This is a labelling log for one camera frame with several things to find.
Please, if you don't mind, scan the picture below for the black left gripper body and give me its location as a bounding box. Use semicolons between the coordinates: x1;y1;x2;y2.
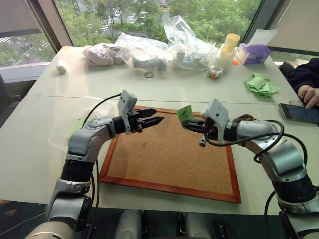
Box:
128;109;145;133

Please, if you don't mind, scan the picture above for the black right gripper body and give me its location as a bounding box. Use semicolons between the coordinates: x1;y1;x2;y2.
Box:
199;119;220;148

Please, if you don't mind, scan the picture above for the green note marked 2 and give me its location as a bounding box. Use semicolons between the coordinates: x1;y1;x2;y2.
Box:
177;105;195;130

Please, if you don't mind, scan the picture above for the purple tissue box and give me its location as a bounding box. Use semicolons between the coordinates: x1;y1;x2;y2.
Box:
235;42;272;66

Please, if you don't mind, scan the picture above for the person's bare hand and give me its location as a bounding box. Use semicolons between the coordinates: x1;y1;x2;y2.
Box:
297;85;319;109

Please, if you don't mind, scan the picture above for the wood-framed cork board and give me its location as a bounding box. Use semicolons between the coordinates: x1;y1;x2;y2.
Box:
99;105;242;204

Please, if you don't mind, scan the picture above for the clear bag with grey item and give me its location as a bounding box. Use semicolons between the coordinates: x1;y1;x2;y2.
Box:
115;32;170;78

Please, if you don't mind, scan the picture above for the small cup of coloured pins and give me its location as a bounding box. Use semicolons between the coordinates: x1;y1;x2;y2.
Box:
207;64;224;80

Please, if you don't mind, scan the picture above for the clear bag with power strip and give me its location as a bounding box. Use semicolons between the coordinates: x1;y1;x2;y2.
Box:
163;15;220;72

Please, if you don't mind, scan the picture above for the pile of green notes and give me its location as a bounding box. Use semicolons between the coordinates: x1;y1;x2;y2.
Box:
245;72;281;98

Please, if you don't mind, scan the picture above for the cream plastic cup stack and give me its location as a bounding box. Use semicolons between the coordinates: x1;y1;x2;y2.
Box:
216;33;241;68

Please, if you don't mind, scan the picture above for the smartphone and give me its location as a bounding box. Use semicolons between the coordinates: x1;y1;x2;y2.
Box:
278;102;319;124

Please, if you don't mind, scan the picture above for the white tape roll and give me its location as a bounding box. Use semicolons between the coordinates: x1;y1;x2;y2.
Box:
56;60;68;75

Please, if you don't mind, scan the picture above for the dark rounded robot leg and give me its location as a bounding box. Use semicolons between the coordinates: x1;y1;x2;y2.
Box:
184;212;215;239
114;208;143;239

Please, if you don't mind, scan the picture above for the black bag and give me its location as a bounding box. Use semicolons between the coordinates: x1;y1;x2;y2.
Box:
279;61;296;76

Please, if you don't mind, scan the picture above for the person's dark sleeve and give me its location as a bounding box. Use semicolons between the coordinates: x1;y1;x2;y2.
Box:
290;57;319;94

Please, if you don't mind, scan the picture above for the black chair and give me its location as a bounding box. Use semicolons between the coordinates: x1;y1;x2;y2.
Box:
0;74;23;128

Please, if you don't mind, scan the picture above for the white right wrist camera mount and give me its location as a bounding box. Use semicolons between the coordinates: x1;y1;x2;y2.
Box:
200;99;230;144

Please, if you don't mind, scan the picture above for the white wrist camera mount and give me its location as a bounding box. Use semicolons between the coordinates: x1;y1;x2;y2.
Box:
200;99;230;144
117;89;138;135

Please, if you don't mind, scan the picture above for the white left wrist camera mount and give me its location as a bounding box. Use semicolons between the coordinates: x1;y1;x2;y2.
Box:
117;89;138;135

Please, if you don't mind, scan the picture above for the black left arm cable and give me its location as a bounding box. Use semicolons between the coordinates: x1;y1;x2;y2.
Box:
83;93;123;209

